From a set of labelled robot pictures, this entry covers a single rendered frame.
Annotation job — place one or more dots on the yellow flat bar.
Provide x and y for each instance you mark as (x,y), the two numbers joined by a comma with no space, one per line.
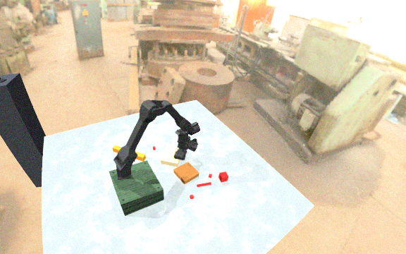
(140,156)

